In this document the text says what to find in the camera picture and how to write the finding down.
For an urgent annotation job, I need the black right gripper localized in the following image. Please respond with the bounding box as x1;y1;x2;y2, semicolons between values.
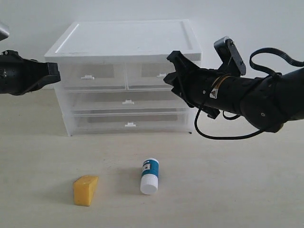
163;51;225;119

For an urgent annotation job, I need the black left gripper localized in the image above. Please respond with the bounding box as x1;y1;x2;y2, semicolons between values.
0;50;60;95

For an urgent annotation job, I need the blue white glue stick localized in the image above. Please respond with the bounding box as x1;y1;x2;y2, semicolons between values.
140;158;159;195

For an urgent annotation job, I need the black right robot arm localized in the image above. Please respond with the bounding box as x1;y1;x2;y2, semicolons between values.
164;47;304;133

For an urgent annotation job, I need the clear middle wide drawer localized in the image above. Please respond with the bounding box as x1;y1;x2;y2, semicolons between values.
67;91;188;111

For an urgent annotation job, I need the clear wide drawer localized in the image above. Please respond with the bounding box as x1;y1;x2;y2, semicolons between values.
67;91;188;111
74;111;190;134

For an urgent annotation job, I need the white plastic drawer cabinet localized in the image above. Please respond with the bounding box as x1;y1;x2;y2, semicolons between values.
45;19;202;136

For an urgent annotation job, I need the clear bottom wide drawer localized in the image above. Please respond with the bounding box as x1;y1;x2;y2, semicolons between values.
74;111;190;134

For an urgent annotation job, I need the yellow cheese wedge block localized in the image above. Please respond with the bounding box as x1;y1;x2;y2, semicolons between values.
73;175;99;207

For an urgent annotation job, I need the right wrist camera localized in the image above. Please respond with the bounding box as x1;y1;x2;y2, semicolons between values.
213;36;246;77

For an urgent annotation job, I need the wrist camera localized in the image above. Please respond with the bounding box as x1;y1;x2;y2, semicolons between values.
0;22;10;41
213;36;246;77

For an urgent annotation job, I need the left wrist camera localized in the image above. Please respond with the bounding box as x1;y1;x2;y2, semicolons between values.
0;22;10;41

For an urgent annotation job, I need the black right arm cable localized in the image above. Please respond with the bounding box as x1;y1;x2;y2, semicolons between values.
194;47;304;141

